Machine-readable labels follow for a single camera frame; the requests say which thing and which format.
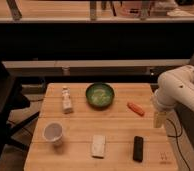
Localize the black eraser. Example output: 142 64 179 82
133 136 144 162

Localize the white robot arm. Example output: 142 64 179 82
152 65 194 128

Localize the orange carrot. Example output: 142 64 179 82
127 103 145 116

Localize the green bowl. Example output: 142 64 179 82
85 83 115 108

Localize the white sponge block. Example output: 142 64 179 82
91 135 106 158

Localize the white small bottle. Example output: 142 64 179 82
62 86 73 114

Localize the white paper cup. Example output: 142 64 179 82
43 122 63 146

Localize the black stand left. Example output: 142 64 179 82
0 61 39 157

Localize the black cable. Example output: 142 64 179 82
165 117 192 171

